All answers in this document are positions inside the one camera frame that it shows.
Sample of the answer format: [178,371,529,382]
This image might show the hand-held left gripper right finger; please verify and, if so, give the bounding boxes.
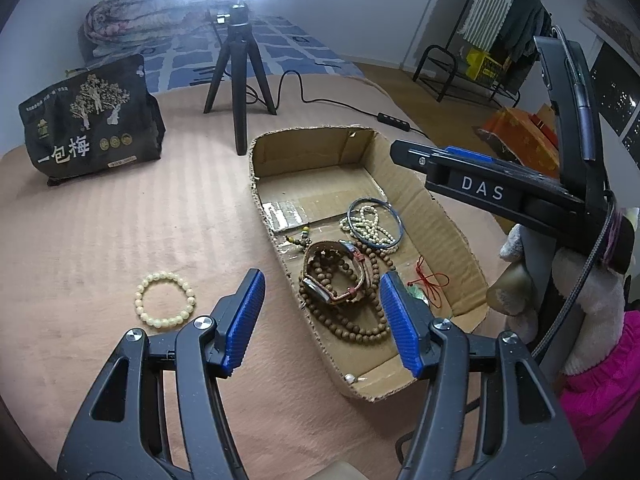
[379,271,586,480]

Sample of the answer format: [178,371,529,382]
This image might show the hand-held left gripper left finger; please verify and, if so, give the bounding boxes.
[56,268,266,480]

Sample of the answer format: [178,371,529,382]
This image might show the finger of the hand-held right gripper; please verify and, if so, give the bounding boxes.
[390,139,453,183]
[435,146,566,186]

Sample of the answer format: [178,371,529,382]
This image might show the green jade pendant red cord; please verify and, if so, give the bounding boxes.
[404,256,453,308]

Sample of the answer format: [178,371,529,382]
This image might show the thin dark bangle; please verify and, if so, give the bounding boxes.
[347,197,405,252]

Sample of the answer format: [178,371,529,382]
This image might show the white pearl necklace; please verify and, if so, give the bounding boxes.
[340,205,401,248]

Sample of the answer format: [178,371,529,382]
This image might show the wooden bead necklace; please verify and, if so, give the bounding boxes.
[282,227,401,345]

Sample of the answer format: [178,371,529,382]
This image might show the brown cardboard box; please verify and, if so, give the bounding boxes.
[248,125,490,402]

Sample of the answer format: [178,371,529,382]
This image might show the cream bead bracelet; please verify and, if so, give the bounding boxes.
[134,271,197,331]

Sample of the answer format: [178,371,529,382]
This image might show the brown strap wristwatch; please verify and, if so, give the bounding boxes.
[301,240,373,306]

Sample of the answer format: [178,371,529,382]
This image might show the person's right forearm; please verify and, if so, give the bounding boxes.
[500,207,640,377]

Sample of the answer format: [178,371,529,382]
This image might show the person's right hand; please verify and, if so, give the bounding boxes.
[487,262,538,317]

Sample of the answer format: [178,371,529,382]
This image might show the orange box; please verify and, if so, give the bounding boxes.
[475,107,561,178]

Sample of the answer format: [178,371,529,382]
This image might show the dark speckled poster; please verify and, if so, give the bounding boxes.
[590,40,640,141]

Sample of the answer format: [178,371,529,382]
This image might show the black metal shoe rack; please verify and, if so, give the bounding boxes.
[412,44,521,106]

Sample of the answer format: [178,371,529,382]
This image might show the yellow box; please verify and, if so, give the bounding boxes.
[465,47,513,81]

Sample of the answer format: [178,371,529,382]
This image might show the black clothes rack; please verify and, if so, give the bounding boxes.
[452,0,556,106]

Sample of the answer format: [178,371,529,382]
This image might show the dark hanging clothes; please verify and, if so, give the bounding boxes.
[495,0,553,61]

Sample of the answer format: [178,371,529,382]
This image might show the striped white knit cloth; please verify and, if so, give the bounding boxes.
[462,0,521,46]

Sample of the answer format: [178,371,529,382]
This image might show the blue patterned bedsheet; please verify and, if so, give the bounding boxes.
[85,12,361,93]

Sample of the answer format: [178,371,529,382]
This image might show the black tripod stand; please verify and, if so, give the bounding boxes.
[203,5,277,156]

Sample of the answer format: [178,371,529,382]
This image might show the pink garment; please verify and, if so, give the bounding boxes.
[557,310,640,461]

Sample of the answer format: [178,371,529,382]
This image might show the black snack bag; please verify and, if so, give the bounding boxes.
[18,53,167,186]

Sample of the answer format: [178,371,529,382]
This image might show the folded floral quilt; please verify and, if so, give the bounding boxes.
[82,0,226,56]

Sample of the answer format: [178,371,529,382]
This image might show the black inline cable switch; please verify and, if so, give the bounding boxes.
[377,112,412,131]

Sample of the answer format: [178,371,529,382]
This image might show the black power cable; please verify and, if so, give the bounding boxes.
[260,71,431,138]

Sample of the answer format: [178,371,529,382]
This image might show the grey braided cable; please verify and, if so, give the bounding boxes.
[532,195,623,361]

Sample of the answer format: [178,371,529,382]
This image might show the wall poster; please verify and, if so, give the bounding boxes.
[582,0,640,56]

